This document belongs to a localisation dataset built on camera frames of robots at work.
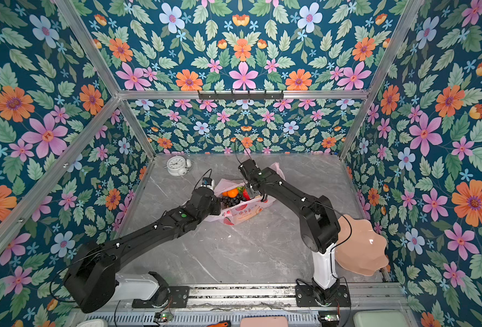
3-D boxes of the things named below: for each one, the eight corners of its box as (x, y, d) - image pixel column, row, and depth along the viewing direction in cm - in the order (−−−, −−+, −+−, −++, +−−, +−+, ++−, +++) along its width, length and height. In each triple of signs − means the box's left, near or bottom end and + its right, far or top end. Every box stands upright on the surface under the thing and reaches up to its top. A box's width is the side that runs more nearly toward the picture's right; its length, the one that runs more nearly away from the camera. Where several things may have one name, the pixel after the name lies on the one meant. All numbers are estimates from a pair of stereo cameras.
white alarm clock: (165, 176, 112) (162, 171, 108) (171, 161, 119) (168, 155, 116) (188, 176, 112) (185, 171, 108) (192, 161, 119) (190, 155, 116)
